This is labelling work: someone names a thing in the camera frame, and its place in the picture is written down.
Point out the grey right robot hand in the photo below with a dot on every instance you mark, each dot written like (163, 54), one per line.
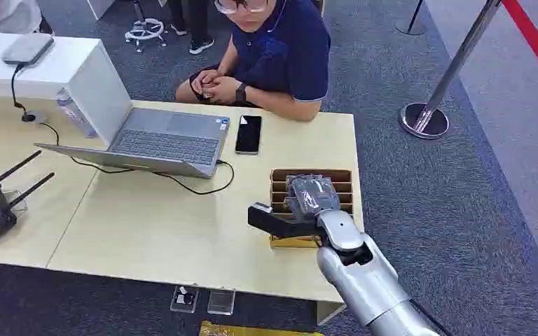
(313, 195)

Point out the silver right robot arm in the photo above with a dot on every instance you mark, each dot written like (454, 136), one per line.
(366, 283)

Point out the wooden card box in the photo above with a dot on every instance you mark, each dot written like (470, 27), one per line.
(345, 185)

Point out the black smartphone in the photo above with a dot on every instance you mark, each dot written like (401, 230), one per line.
(248, 134)

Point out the pale desk leg panel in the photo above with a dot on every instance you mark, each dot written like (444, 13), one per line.
(329, 311)

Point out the black wristwatch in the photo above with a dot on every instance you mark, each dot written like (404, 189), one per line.
(240, 92)

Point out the chrome stanchion base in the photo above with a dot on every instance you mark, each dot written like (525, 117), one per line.
(424, 121)

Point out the person's left hand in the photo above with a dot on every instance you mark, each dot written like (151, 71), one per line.
(225, 90)

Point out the person's hand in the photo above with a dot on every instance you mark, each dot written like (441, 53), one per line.
(225, 90)
(204, 81)

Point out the empty clear plastic case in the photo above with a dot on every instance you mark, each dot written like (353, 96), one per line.
(221, 302)

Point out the seated person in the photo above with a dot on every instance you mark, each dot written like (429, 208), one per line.
(283, 51)

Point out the yellow sheet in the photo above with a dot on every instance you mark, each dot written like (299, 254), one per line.
(250, 330)

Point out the grey open laptop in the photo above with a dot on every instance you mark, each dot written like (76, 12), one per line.
(167, 146)

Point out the person's right hand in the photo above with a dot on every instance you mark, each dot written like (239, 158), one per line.
(204, 81)

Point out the clear case with black part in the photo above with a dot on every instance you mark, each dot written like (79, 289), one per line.
(185, 299)

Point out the dark stanchion with base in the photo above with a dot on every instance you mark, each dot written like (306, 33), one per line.
(410, 27)

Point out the eyeglasses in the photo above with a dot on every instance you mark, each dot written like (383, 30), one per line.
(239, 6)

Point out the standing person's legs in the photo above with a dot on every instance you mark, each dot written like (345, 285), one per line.
(194, 23)

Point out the white stool wheel base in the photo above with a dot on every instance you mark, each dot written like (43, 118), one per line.
(144, 30)

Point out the clear water bottle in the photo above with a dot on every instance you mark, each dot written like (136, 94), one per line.
(76, 113)

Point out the red barrier belt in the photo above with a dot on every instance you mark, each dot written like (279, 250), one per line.
(536, 44)

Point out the clear plastic holder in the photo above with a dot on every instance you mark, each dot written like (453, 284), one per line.
(18, 201)

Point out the white cabinet box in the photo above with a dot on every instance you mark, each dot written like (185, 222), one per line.
(41, 69)

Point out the grey flat device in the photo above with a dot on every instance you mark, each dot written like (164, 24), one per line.
(27, 48)

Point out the white fabric bundle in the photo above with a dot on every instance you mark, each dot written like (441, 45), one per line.
(4, 14)

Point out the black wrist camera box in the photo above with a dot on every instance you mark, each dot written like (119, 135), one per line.
(278, 225)

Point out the chrome stanchion post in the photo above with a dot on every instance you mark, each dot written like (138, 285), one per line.
(459, 53)

